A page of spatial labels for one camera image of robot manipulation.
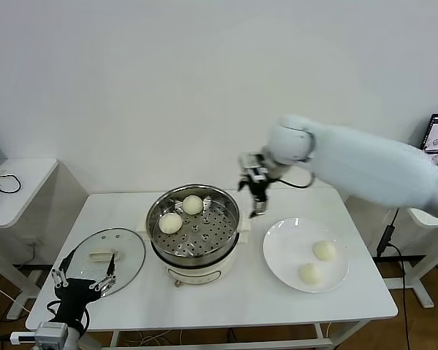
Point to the white steamed baozi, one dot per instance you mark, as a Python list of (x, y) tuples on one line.
[(170, 223), (324, 251), (192, 204), (310, 273)]

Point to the cream electric cooker base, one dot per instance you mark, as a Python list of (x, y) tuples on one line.
[(193, 273)]

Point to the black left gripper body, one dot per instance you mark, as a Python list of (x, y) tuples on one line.
[(76, 289)]

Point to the white wall socket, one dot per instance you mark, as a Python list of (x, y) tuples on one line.
[(34, 242)]

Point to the white work table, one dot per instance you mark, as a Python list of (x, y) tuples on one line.
[(241, 310)]

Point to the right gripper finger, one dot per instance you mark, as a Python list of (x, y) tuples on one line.
[(244, 183), (260, 208)]

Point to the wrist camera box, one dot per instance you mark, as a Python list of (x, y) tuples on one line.
[(251, 164), (51, 333)]

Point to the white round plate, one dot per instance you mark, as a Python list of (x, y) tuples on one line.
[(277, 270)]

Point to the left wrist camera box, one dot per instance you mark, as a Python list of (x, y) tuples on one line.
[(51, 333)]

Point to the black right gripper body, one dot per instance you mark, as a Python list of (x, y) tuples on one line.
[(259, 189)]

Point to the stainless steel steamer basket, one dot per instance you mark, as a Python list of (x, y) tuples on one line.
[(160, 240)]

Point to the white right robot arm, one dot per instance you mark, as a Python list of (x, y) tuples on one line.
[(368, 164)]

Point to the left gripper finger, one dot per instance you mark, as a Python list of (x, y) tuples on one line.
[(111, 266), (64, 266)]

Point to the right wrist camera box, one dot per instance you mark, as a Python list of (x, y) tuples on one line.
[(251, 164)]

